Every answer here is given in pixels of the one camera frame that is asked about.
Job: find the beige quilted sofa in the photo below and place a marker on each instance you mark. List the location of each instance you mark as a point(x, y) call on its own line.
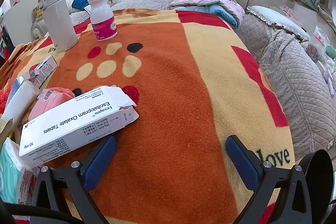
point(294, 82)

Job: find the blue and white box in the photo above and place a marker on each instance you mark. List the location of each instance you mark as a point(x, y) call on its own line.
point(14, 90)

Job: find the pink and blue folded quilt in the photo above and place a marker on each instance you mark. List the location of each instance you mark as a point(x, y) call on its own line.
point(210, 8)

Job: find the white frilled pillow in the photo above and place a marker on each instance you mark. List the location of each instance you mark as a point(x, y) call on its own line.
point(275, 16)

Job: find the white medicine box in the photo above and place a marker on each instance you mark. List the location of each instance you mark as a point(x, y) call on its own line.
point(78, 124)

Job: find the clear plastic bag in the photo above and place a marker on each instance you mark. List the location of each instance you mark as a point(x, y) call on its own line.
point(319, 40)

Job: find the teal tissue pack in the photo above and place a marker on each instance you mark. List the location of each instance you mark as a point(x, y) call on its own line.
point(10, 171)

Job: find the white thermos bottle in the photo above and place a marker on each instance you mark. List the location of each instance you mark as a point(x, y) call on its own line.
point(59, 22)

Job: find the white pill bottle pink label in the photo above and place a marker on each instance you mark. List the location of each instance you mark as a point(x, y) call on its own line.
point(101, 16)

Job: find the red knitted cloth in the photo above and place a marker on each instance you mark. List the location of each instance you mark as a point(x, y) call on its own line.
point(3, 100)

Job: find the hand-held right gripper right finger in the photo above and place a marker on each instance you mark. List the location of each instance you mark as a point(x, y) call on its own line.
point(241, 161)

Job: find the small grey and white box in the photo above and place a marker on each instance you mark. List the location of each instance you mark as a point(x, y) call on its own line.
point(46, 66)

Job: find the white tube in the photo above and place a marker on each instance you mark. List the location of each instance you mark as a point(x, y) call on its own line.
point(22, 98)

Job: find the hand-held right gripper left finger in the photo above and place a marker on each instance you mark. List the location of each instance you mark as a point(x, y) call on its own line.
point(101, 163)

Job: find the grey fleece blanket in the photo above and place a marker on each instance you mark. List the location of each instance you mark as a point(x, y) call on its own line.
point(147, 3)

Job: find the lilac brush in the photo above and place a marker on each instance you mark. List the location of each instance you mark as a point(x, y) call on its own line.
point(329, 82)

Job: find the orange red printed blanket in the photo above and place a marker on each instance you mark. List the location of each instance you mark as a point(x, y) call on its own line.
point(168, 82)

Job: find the pink packet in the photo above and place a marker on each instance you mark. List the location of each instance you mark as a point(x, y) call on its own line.
point(47, 103)

